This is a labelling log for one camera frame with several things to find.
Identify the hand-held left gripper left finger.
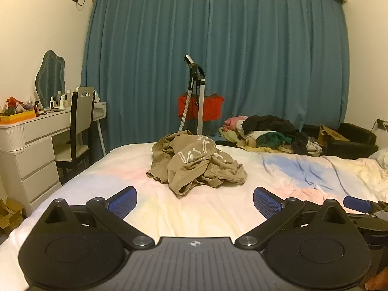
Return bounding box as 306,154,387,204
44,186,156,249

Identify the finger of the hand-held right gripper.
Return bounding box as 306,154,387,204
343,196,372,214

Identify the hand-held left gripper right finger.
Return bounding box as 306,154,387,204
234,187,356,249

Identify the khaki printed T-shirt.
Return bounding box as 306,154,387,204
146,130,248,196

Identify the pile of mixed clothes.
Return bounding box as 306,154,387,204
242,115,296,135
220,127,243,143

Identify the person's right hand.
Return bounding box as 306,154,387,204
365,270,388,291

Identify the white pillow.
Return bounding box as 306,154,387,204
368,147,388,169

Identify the pastel bed duvet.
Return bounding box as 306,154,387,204
0,141,388,291

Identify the green garment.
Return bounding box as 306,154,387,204
257,132,285,146

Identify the black armchair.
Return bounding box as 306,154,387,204
303,123,378,160

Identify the white crumpled cloth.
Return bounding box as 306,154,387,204
306,138,323,154

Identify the brown paper bag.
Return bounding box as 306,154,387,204
318,124,351,143

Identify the pink garment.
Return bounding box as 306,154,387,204
224,116,249,129

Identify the black and white chair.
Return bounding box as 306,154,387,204
55,86,96,186

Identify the white dressing table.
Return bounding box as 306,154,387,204
0,101,107,216

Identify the red hanging garment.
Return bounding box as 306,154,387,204
178,92,225,121

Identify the cardboard box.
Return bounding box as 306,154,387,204
0,198,25,236

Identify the group of cosmetic bottles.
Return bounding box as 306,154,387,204
33,89,73,117

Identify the garment steamer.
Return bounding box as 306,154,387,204
177,55,207,136

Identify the orange storage tray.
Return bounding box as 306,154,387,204
0,110,36,125

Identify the wavy vanity mirror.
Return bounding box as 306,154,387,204
35,50,66,109

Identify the blue curtain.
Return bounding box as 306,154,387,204
80,0,213,155
209,0,350,137

